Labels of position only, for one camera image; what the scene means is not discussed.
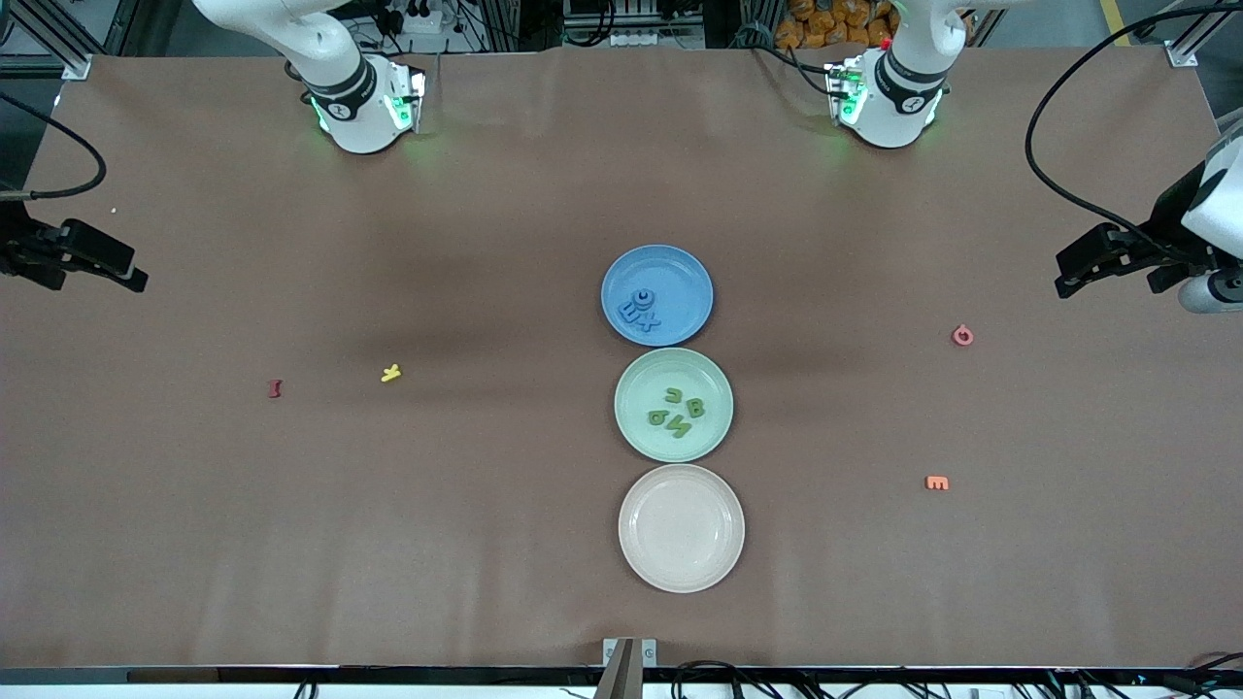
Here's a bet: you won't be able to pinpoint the black floor cables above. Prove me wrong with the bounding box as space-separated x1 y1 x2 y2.
670 660 1243 699

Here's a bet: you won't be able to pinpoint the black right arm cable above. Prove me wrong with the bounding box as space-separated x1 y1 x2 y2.
0 92 107 201

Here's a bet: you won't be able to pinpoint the aluminium frame post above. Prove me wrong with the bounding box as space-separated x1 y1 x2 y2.
0 0 94 81
1165 0 1243 69

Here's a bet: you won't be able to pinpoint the white power strip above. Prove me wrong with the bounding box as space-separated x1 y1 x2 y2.
386 0 440 35

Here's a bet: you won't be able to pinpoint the orange packets pile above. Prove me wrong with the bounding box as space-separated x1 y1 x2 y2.
774 0 899 51

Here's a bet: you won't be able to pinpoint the background equipment rack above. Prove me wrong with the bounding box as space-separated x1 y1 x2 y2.
561 0 706 50

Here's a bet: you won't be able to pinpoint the blue round plate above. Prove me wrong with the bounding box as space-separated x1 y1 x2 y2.
600 244 716 348

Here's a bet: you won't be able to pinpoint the brown camera pole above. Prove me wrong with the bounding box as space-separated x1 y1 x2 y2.
594 639 642 699

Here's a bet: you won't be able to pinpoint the grey metal bracket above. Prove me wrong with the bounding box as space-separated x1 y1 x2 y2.
602 637 658 670

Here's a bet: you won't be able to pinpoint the beige round plate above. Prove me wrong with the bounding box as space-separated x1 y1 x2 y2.
618 463 747 594

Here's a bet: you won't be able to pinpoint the brown table cover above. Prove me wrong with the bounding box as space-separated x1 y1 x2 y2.
0 44 1243 671

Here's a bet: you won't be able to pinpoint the green round plate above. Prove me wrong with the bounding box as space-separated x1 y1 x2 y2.
614 348 735 464

